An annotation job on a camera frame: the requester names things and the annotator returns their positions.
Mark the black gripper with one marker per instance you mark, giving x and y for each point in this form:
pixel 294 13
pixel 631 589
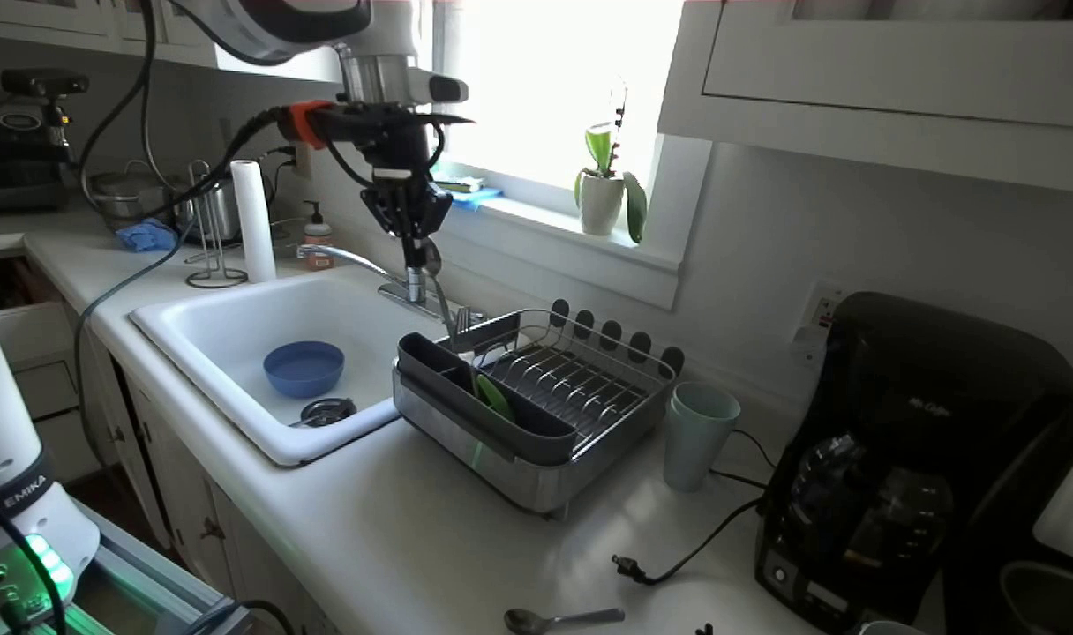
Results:
pixel 401 151

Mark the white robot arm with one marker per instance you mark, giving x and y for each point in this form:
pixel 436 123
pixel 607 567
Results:
pixel 372 41

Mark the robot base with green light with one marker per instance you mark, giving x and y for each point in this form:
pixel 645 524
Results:
pixel 65 568

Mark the metal spoon on counter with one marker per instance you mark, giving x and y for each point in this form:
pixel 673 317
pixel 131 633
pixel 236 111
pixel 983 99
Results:
pixel 531 621

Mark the chrome sink faucet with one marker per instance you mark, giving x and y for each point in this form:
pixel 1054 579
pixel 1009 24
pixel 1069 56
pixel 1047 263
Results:
pixel 378 275

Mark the small amber soap bottle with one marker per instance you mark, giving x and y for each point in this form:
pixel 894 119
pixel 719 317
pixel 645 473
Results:
pixel 316 238

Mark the green utensil in rack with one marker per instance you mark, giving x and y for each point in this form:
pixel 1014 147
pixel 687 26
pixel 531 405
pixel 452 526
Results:
pixel 492 397

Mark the blue bowl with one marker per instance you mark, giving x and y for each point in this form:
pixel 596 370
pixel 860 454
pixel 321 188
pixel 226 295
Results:
pixel 305 370

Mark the white paper towel roll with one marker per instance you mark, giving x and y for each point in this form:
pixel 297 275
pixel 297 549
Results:
pixel 248 188

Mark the black sink drain strainer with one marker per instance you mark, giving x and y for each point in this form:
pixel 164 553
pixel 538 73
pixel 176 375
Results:
pixel 327 412

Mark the steel dish rack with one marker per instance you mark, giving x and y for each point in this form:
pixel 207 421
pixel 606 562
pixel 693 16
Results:
pixel 583 394

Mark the potted plant white pot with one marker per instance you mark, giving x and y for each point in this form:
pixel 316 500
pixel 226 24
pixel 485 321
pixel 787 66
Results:
pixel 601 192

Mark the white sink basin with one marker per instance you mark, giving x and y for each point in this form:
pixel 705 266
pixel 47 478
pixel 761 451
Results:
pixel 219 341

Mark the blue cloth on counter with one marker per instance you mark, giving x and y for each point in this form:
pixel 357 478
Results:
pixel 147 238

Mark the glass jar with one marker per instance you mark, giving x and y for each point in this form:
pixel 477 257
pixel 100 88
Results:
pixel 124 200

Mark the pale green cup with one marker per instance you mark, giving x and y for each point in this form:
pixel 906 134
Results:
pixel 697 425

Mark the black appliance far left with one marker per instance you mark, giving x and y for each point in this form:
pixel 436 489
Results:
pixel 32 134

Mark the black coffee maker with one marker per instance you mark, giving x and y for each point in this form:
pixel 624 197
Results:
pixel 914 413

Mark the white upper cabinet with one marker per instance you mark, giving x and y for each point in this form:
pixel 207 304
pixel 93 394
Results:
pixel 947 86

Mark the wire paper towel holder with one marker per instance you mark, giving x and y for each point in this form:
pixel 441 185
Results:
pixel 213 273

